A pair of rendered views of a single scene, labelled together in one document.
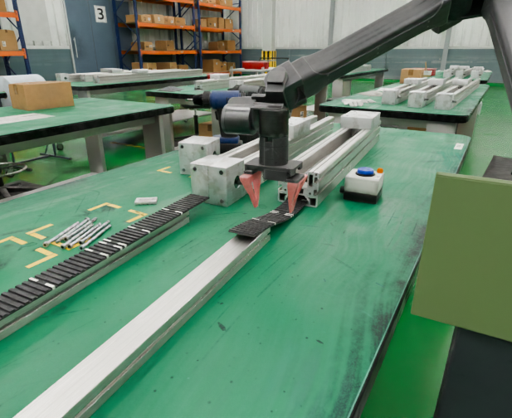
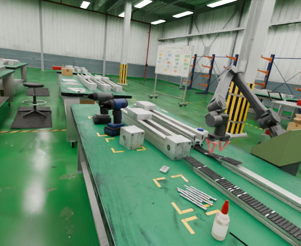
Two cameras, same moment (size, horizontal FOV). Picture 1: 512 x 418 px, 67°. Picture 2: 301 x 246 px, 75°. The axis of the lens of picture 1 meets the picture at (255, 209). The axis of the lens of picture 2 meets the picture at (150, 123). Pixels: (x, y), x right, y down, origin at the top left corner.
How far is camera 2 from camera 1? 1.11 m
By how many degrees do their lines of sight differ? 55
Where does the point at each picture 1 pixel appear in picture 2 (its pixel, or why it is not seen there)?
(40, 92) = not seen: outside the picture
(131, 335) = not seen: outside the picture
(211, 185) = (183, 150)
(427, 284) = (283, 157)
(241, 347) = (297, 193)
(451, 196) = (292, 134)
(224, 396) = not seen: outside the picture
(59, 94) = not seen: outside the picture
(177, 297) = (281, 190)
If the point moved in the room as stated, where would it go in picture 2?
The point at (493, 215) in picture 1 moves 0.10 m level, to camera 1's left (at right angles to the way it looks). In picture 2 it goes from (295, 136) to (297, 141)
